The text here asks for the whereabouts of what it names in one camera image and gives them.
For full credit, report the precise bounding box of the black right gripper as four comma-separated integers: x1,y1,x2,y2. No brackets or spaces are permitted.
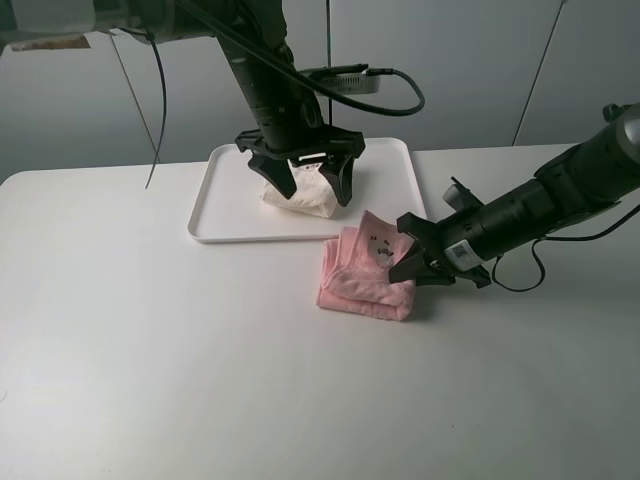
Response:
388,179,555,288

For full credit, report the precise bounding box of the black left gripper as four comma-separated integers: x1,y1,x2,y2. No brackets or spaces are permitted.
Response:
219,37,364,206

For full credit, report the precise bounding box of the cream white towel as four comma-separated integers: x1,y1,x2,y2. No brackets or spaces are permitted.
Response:
260,163,338,218

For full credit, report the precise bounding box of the pink towel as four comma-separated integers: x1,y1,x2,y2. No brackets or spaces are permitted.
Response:
316,211,416,322

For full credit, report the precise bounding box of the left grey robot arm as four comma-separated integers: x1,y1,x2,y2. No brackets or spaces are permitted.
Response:
1,1,365,206

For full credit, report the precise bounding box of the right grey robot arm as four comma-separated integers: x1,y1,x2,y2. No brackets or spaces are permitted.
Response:
388,104,639,288

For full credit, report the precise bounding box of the white rectangular plastic tray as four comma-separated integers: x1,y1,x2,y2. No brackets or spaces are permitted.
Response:
188,138,426,243

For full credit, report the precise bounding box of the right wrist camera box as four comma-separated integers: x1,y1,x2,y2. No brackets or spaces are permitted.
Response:
442,177,484,212

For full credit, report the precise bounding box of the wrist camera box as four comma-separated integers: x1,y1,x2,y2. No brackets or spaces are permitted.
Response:
300,64,380,96
442,177,484,212

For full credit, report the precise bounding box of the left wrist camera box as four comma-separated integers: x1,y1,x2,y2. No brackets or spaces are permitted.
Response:
300,64,380,96

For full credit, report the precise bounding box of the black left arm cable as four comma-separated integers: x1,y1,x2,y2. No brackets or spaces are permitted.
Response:
184,0,426,117

